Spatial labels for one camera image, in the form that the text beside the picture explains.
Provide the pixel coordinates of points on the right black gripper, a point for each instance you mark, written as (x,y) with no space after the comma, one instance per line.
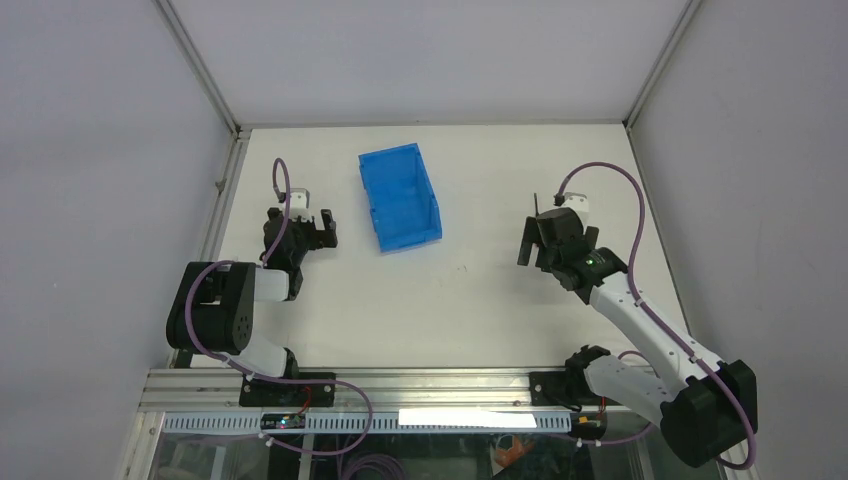
(528,240)

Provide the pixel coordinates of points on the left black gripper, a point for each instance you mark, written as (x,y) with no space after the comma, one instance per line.
(323,238)

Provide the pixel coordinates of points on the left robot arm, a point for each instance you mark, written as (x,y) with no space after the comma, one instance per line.
(213,309)

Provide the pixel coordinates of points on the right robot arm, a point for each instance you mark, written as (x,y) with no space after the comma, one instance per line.
(702,404)

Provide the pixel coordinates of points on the blue plastic bin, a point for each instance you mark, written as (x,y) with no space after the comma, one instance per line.
(402,203)

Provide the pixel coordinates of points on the orange object under table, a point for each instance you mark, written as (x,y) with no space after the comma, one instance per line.
(507,449)

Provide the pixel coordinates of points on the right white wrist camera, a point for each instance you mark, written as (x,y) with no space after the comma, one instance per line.
(577,202)

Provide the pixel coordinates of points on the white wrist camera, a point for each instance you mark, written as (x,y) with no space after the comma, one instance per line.
(298,201)
(577,202)

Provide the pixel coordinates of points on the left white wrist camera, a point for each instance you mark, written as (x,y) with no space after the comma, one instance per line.
(298,201)

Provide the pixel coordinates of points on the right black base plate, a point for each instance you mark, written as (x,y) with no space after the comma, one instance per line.
(561,388)

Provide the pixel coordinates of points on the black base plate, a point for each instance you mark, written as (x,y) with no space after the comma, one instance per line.
(318,392)
(561,388)

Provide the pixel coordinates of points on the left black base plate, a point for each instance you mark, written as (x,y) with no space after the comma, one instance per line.
(318,392)

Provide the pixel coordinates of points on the aluminium front rail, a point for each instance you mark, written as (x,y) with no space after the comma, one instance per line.
(218,389)

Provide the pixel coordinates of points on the white slotted cable duct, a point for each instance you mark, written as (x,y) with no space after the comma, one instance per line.
(404,421)

